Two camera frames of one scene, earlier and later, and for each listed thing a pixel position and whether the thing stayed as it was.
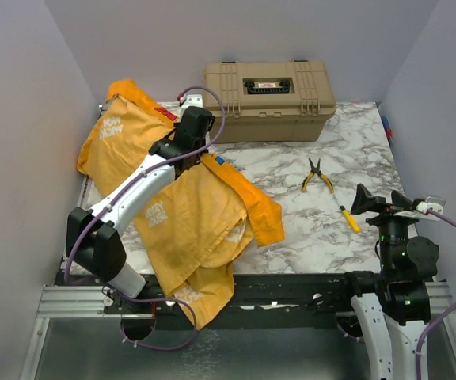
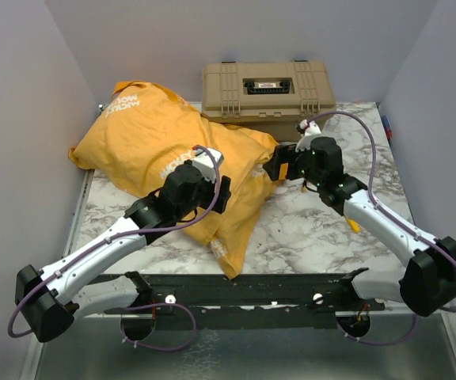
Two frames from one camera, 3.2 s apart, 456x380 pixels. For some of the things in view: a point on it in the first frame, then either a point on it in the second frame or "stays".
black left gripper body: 202,145 -> 203,199
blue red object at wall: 388,129 stays
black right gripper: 365,199 -> 283,154
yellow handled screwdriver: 348,215 stays
